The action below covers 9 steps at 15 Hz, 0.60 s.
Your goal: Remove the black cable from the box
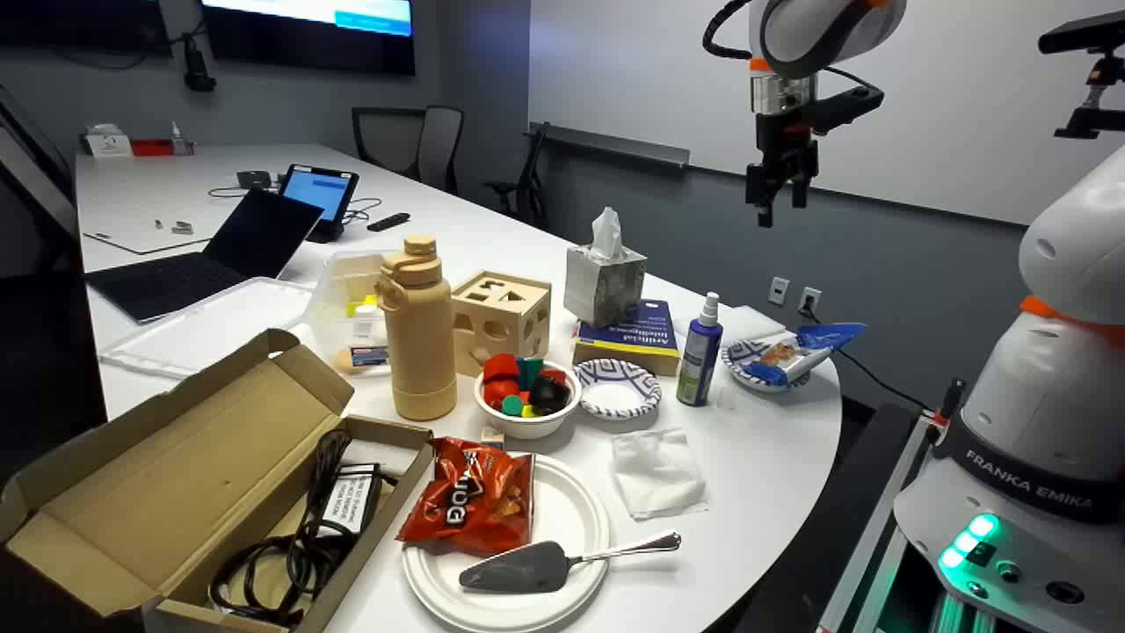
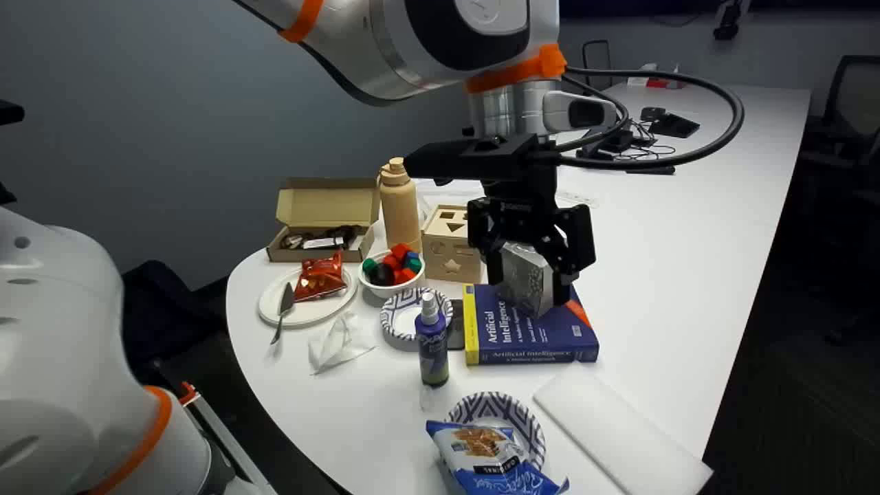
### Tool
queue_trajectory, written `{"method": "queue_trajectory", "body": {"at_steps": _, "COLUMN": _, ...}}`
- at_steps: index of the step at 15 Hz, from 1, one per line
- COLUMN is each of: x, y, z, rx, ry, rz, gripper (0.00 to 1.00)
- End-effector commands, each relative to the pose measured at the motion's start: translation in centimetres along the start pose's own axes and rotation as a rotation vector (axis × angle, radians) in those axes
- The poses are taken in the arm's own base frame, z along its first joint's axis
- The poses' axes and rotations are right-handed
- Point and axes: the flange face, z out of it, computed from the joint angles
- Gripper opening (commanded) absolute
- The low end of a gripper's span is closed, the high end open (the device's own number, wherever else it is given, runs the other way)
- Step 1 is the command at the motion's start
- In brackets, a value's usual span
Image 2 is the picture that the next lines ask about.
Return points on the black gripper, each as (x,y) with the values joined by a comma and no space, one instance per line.
(519,202)

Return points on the white orange robot arm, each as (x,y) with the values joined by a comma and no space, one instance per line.
(72,415)

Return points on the wooden shape sorter box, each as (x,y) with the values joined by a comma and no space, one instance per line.
(447,247)

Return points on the open cardboard box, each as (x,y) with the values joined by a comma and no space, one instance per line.
(323,214)

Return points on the blue yellow book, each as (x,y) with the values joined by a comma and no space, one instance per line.
(498,334)

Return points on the blue spray bottle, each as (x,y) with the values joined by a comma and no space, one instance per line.
(433,348)

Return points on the blue patterned paper plate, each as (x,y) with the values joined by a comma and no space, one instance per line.
(398,320)

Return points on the tan squeeze bottle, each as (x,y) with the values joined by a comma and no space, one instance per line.
(400,205)

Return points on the white bowl of colored blocks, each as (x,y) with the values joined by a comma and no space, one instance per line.
(391,272)

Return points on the blue patterned plate under snack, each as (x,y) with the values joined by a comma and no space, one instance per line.
(503,410)

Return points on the crumpled white tissue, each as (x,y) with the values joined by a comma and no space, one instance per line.
(348,340)

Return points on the red Doritos chip bag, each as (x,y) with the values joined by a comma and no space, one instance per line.
(321,275)

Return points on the white plate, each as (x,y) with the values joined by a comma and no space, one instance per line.
(308,308)

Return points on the grey spatula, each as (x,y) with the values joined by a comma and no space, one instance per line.
(285,308)

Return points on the black office chair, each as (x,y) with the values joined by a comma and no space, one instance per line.
(843,143)

